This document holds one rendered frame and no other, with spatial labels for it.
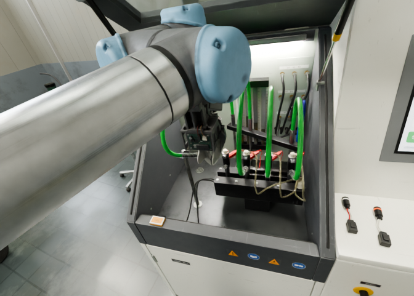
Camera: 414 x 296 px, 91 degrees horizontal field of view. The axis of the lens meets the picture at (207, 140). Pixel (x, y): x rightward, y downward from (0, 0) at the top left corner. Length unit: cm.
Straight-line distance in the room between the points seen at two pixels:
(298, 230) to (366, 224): 23
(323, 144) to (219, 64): 57
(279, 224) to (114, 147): 80
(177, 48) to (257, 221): 79
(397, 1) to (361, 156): 41
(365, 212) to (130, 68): 78
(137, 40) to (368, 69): 60
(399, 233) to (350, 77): 46
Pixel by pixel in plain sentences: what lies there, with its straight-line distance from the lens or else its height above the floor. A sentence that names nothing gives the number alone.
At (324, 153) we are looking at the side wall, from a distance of 72.
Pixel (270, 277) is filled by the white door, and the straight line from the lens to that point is 90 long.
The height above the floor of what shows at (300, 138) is 126.
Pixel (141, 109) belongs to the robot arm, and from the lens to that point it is 17.
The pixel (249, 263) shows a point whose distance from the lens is 84.
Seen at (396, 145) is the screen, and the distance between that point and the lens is 81.
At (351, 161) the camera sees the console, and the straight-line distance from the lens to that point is 80.
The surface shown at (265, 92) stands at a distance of 91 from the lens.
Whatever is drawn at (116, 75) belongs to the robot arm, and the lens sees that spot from 18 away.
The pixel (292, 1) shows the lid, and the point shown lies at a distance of 74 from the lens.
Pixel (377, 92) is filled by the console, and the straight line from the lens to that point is 74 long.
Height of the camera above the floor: 159
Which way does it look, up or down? 35 degrees down
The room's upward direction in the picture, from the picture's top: 10 degrees counter-clockwise
